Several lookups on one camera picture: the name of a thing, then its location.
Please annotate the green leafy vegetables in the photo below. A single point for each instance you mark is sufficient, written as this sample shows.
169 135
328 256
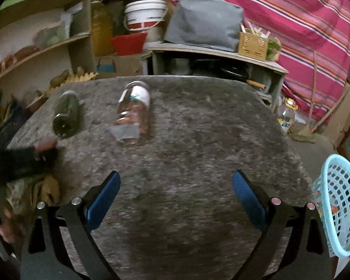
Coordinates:
274 49

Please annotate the grey fabric bag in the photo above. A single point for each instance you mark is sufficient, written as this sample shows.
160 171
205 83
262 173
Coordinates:
204 23

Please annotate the green glass bottle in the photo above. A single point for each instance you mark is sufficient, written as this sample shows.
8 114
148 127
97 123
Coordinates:
66 116

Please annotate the yellow egg tray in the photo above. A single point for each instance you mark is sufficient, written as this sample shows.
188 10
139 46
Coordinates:
75 78

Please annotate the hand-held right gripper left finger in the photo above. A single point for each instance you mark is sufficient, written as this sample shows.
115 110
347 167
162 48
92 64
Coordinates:
103 201

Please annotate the clear plastic bottle white label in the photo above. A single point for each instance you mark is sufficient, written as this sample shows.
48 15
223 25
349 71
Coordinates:
132 113

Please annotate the red striped cloth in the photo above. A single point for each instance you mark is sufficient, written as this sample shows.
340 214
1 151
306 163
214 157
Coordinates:
297 23

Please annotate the red plastic basin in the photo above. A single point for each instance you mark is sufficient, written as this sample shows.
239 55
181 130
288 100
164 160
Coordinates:
128 43

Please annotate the large yellow oil bottle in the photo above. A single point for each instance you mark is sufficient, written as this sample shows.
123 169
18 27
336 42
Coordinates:
101 29

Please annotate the olive crumpled cloth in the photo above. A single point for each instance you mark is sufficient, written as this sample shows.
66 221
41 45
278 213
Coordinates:
46 189

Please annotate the plastic bottle with yellow label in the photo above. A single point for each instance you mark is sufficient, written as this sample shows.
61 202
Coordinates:
287 119

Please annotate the grey fuzzy rug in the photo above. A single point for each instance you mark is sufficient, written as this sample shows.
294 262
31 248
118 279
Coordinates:
186 157

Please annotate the wooden chopstick holder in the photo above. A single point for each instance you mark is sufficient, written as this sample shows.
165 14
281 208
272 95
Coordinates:
253 46

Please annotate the white plastic bucket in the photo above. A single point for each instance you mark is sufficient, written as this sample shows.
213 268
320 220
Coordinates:
144 17

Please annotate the straw broom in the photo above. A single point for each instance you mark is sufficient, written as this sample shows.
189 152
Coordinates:
304 134

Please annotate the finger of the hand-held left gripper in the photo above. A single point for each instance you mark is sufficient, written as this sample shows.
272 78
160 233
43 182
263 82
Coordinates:
48 157

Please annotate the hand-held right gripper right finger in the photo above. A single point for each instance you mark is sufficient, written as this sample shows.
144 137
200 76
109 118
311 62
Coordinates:
248 198

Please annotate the wooden wall shelf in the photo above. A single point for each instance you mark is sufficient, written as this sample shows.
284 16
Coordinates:
40 46

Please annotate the light blue plastic basket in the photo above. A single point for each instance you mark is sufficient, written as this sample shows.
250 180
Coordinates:
338 204

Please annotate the wooden stick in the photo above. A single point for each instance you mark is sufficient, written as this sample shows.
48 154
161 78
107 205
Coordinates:
329 110

